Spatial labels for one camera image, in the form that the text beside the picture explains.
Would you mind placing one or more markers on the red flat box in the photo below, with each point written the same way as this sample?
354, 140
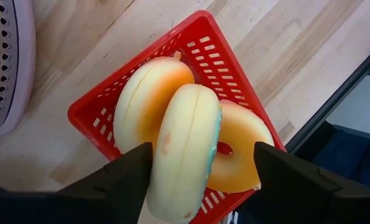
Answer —
203, 28

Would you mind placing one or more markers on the dark blue floor object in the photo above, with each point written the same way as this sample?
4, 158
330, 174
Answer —
343, 152

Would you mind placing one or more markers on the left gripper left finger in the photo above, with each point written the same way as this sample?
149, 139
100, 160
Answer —
110, 199

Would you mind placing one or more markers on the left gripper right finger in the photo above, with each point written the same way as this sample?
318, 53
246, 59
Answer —
296, 199

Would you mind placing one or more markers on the black aluminium table frame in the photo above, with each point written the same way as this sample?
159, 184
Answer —
337, 99

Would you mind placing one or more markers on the orange toy donut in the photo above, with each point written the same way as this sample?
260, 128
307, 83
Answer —
240, 130

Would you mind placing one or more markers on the metal box grater pink trim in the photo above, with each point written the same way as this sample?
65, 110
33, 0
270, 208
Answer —
1, 62

